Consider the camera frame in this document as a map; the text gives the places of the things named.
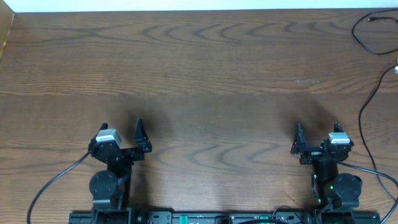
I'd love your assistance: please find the black USB cable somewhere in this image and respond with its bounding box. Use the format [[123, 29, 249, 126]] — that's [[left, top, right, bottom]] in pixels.
[[351, 8, 398, 203]]

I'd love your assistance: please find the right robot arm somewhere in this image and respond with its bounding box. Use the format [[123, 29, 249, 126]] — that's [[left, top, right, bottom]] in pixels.
[[290, 123, 363, 223]]

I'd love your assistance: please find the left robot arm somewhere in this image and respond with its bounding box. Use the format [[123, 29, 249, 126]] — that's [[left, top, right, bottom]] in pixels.
[[88, 118, 152, 223]]

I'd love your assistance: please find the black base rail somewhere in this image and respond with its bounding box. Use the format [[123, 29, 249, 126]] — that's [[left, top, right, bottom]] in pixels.
[[68, 210, 381, 224]]

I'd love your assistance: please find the left camera cable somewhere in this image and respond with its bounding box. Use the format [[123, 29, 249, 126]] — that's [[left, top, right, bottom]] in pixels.
[[26, 151, 93, 224]]

